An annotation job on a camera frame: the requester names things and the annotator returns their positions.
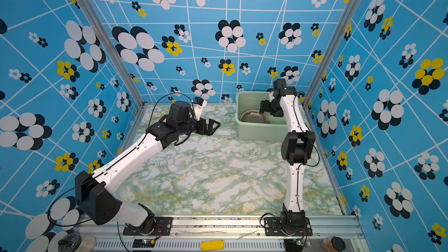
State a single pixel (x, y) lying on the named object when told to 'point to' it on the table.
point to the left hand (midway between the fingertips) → (214, 120)
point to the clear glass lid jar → (75, 242)
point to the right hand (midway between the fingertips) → (270, 111)
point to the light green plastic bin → (271, 132)
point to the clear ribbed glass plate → (254, 115)
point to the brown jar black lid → (332, 244)
